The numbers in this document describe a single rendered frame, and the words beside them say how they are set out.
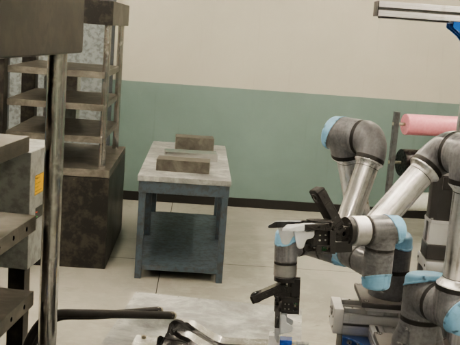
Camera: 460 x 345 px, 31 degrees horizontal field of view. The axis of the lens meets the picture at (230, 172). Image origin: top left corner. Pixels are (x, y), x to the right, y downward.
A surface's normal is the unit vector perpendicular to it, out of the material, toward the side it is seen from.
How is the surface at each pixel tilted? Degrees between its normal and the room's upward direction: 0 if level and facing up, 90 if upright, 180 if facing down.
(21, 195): 90
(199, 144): 90
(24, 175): 90
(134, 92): 90
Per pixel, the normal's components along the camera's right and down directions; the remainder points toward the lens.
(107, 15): 0.03, 0.17
